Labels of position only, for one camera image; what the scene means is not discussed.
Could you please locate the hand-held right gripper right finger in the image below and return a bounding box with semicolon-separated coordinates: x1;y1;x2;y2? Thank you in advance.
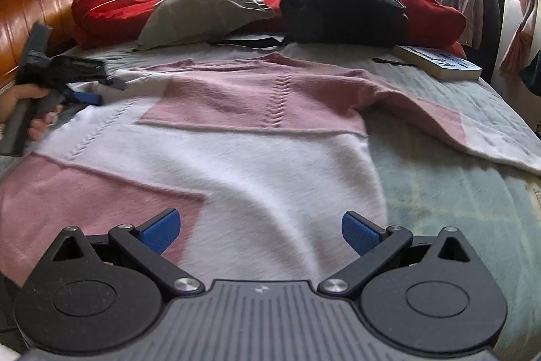
318;211;472;298

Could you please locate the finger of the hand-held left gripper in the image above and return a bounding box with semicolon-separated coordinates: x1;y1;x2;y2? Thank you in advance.
98;76;127;91
63;91;105;107

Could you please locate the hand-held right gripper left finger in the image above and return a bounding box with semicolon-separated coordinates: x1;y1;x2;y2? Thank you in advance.
51;208;204;297

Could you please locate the pink and white sweater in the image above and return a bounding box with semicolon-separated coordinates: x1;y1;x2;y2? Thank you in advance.
0;52;541;288

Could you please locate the person's left hand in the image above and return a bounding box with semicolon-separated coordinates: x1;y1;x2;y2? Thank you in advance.
0;84;65;142

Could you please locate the wooden headboard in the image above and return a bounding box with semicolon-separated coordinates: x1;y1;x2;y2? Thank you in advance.
0;0;111;91

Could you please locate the red pillow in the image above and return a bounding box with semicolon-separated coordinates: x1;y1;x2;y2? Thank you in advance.
71;0;163;49
257;0;468;59

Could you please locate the grey pillow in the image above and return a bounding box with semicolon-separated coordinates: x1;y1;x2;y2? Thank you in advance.
135;0;275;51

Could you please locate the thick paperback book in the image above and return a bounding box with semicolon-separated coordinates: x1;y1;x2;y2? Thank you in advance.
393;45;483;81

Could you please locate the red pillow right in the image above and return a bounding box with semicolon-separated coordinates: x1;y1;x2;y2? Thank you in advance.
257;0;468;59

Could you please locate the dark teal cloth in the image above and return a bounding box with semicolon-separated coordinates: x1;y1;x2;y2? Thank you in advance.
519;48;541;99

